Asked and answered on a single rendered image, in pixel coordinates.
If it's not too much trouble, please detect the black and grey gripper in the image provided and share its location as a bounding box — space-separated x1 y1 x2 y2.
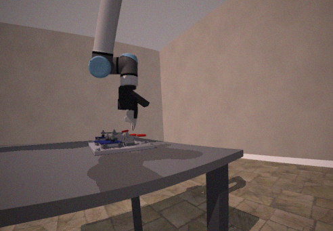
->
118 85 138 131

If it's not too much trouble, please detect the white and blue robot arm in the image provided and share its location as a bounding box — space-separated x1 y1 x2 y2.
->
89 0 149 107

